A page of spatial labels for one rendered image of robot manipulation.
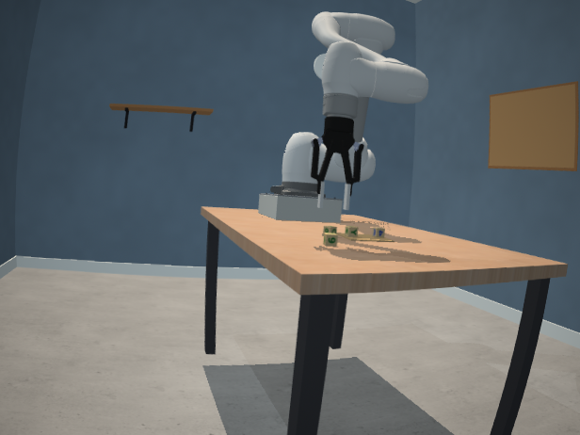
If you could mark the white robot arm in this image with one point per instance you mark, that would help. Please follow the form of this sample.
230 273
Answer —
349 78

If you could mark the tan flat mat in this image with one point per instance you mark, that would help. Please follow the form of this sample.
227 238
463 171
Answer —
363 237

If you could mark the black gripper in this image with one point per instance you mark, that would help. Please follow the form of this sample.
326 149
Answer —
338 137

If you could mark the tan letter block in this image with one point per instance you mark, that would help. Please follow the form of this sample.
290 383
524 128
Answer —
351 231
378 232
330 239
329 229

